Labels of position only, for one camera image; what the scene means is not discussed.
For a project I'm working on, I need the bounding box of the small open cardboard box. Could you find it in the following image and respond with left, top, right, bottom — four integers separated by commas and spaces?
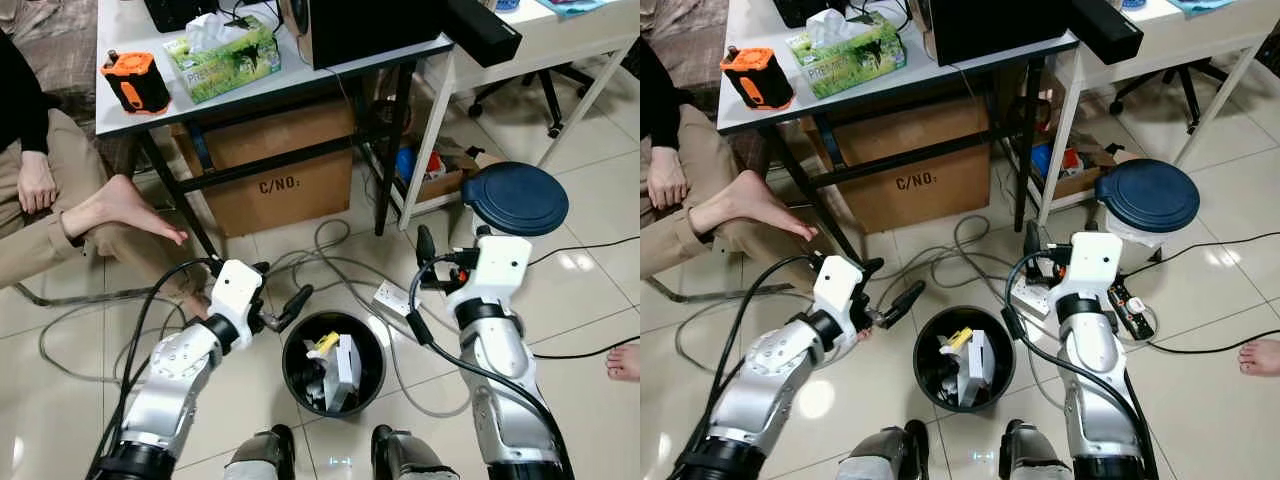
393, 138, 506, 206
1028, 135, 1141, 201

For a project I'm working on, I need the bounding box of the white bin with blue lid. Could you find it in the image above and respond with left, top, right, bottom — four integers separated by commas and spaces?
460, 161, 570, 251
1093, 158, 1202, 249

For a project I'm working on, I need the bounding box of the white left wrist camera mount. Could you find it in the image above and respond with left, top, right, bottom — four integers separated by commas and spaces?
209, 259, 267, 329
811, 254, 867, 329

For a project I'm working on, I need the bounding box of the orange and black device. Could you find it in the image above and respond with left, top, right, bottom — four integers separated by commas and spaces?
100, 49, 173, 115
719, 45, 796, 111

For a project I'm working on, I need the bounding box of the white crumpled paper trash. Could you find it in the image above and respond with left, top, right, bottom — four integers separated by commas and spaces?
935, 330, 996, 406
305, 335, 363, 413

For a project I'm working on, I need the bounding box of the brown patterned sofa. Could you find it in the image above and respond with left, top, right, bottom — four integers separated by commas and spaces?
0, 0, 141, 179
640, 0, 726, 171

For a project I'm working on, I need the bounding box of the green tissue box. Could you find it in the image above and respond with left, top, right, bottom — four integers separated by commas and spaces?
785, 8, 908, 100
164, 12, 283, 105

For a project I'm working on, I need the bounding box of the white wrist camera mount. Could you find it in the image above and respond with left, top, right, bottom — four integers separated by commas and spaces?
446, 236, 534, 314
1053, 231, 1124, 303
811, 254, 867, 329
209, 259, 267, 329

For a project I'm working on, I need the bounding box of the robot right leg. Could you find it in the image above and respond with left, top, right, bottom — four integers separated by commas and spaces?
998, 418, 1076, 480
371, 424, 463, 480

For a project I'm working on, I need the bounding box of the white table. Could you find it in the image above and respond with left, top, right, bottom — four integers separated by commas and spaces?
398, 0, 641, 231
1035, 0, 1280, 226

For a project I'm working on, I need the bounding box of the black monitor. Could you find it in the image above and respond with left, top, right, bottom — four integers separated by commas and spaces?
773, 0, 851, 29
143, 0, 223, 34

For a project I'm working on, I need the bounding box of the black round rubbish bin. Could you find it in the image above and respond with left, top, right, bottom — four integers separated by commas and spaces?
912, 305, 1017, 414
281, 310, 388, 419

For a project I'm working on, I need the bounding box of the black soundbar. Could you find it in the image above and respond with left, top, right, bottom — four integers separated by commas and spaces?
443, 0, 524, 69
1070, 0, 1145, 66

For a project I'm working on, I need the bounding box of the wooden black speaker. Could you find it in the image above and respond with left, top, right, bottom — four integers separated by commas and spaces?
908, 0, 1076, 67
279, 0, 451, 71

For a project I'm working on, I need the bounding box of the grey table with black legs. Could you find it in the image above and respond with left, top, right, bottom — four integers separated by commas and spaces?
716, 0, 1081, 263
95, 0, 457, 263

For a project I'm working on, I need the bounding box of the black office chair base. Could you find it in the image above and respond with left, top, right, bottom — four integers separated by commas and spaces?
1108, 58, 1233, 136
468, 62, 598, 139

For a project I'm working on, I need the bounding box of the grey floor cable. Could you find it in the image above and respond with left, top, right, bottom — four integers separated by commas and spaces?
38, 217, 473, 421
675, 213, 1101, 413

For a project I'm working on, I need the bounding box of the large brown cardboard box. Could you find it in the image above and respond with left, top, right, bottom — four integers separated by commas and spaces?
170, 98, 357, 239
808, 95, 993, 234

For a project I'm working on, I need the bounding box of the grey metal chair frame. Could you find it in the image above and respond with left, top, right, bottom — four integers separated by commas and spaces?
645, 275, 816, 304
10, 280, 201, 309

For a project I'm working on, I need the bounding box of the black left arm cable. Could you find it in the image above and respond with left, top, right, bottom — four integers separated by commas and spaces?
88, 257, 223, 476
672, 253, 823, 479

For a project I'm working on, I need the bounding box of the seated person in beige trousers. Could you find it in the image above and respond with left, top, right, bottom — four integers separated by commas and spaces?
640, 35, 831, 291
0, 30, 211, 301

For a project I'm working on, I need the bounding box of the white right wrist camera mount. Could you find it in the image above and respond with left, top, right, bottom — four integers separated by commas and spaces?
1053, 231, 1124, 303
446, 236, 534, 314

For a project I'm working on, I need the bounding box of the black floor cable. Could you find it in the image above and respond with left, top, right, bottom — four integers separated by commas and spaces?
1120, 230, 1280, 279
528, 235, 641, 267
530, 335, 641, 361
1145, 335, 1246, 357

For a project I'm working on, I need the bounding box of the black power strip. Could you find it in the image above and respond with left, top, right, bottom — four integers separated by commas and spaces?
1106, 281, 1153, 341

